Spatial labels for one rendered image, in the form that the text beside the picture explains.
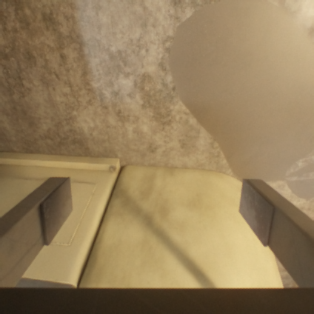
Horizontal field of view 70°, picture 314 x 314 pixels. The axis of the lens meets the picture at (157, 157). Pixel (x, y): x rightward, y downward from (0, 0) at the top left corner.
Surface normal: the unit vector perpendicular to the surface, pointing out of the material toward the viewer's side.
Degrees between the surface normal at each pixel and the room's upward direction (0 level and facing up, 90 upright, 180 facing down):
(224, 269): 90
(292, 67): 0
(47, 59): 0
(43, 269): 90
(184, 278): 90
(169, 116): 0
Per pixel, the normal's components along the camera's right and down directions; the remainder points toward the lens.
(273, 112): -0.12, 0.62
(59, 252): -0.03, -0.78
